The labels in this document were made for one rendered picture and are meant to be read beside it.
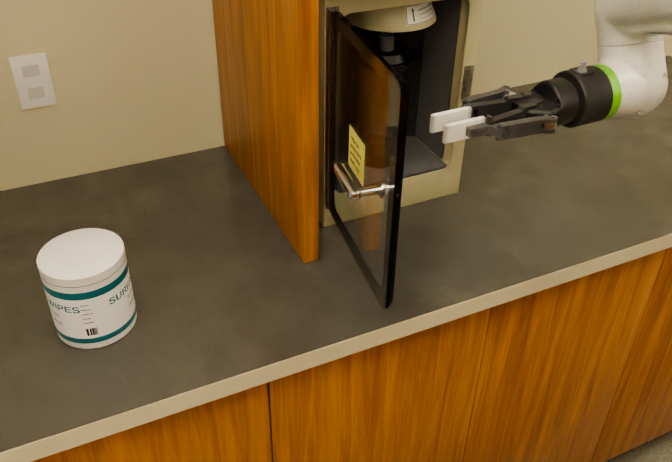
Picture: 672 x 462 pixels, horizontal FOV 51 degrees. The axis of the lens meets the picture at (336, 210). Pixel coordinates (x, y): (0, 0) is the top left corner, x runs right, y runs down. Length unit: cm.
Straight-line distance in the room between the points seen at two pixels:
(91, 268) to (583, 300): 97
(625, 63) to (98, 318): 92
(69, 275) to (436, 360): 69
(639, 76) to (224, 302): 78
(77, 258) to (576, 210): 98
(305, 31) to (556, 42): 117
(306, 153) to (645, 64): 56
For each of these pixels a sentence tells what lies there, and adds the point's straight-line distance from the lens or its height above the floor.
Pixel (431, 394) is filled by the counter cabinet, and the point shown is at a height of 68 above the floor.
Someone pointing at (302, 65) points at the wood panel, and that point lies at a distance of 111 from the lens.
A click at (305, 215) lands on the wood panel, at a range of 125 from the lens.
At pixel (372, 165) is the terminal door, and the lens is 106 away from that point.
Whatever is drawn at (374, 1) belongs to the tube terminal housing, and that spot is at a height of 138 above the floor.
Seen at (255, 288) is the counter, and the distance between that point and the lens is 126.
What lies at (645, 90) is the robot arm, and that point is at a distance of 124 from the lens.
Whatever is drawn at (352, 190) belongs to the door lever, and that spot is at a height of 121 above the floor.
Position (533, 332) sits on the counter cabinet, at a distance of 151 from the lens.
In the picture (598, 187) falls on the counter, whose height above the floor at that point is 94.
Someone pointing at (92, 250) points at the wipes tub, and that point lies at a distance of 115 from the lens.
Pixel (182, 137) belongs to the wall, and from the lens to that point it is 169.
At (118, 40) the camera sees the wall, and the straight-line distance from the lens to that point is 157.
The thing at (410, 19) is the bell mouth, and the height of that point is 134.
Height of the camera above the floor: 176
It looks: 35 degrees down
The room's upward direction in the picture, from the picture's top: 1 degrees clockwise
